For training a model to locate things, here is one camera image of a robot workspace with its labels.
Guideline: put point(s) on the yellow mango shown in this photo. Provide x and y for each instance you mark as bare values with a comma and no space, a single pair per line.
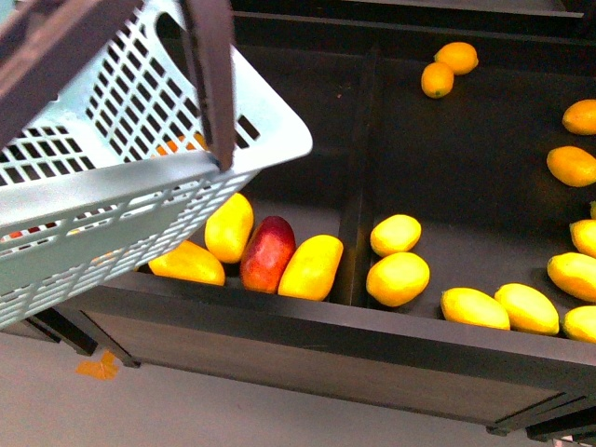
312,269
189,262
228,229

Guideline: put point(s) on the yellow lemon pair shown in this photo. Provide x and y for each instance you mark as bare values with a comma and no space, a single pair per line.
397,233
397,279

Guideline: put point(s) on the light blue plastic basket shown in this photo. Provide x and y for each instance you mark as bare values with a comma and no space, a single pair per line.
111,174

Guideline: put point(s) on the yellow mango upright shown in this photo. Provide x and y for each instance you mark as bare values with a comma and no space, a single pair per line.
228,229

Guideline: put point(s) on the yellow mango under basket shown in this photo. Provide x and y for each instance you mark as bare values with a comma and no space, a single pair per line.
189,262

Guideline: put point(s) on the yellow lemon front left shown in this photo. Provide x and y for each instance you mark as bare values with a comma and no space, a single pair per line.
473,307

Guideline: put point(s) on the orange lemon top left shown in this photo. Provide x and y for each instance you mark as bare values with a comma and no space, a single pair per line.
437,80

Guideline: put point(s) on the orange lemon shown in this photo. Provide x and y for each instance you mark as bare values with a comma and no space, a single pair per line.
572,166
437,80
461,57

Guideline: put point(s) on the orange lemon top right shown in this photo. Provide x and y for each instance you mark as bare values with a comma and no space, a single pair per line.
461,57

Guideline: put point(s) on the yellow lemon front middle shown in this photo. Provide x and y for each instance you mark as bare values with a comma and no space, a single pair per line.
529,310

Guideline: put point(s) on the yellow lemon right side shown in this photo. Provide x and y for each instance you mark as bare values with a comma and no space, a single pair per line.
573,273

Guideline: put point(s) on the orange lemon right middle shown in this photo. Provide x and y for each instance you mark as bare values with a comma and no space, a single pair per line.
572,166

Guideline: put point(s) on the orange lemon right edge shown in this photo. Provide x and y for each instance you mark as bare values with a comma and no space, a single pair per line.
580,118

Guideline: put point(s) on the dark wooden display stand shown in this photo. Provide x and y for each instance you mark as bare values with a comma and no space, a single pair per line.
470,167

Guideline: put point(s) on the orange floor tape marker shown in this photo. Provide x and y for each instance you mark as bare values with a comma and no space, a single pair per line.
103,369

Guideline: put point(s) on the brown basket handle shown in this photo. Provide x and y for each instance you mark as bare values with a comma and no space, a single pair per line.
44,44

